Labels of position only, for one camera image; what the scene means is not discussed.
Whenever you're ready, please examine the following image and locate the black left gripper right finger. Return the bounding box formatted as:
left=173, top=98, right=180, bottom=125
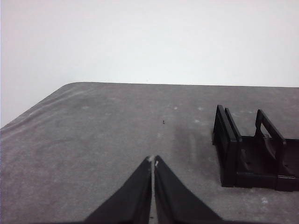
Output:
left=154, top=155, right=222, bottom=221

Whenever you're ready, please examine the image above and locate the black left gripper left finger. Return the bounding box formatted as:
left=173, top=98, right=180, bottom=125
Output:
left=84, top=155, right=153, bottom=221

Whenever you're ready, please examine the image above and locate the black dish rack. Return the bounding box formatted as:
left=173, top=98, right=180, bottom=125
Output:
left=212, top=104, right=299, bottom=192

